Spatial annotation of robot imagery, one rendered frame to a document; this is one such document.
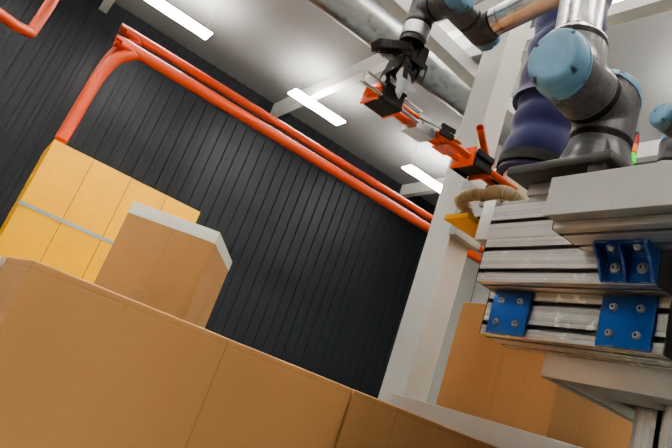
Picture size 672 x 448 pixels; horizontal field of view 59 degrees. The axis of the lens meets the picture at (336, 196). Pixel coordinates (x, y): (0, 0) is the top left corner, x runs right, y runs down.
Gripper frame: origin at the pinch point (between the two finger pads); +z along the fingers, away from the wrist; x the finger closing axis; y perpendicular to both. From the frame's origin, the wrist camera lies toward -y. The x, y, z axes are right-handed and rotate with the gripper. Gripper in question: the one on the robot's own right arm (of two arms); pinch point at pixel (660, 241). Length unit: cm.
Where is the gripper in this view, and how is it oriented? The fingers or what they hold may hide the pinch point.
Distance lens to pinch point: 200.2
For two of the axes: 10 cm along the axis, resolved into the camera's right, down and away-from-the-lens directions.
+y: -7.6, -4.5, -4.7
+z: -3.3, 8.9, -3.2
